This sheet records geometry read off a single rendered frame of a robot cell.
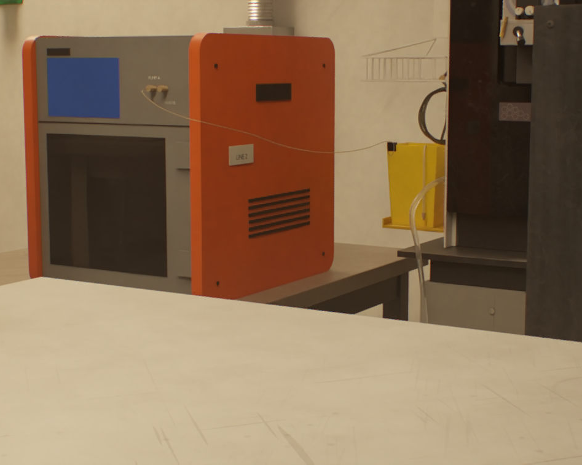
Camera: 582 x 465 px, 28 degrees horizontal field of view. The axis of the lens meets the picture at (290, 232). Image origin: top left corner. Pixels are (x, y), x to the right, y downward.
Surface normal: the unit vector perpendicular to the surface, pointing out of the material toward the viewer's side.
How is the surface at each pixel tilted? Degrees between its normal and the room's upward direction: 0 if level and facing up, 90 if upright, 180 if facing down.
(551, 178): 90
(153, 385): 0
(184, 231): 90
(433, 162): 93
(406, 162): 93
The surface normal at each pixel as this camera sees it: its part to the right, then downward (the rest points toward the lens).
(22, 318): 0.00, -0.99
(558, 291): -0.58, 0.11
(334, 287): 0.86, 0.07
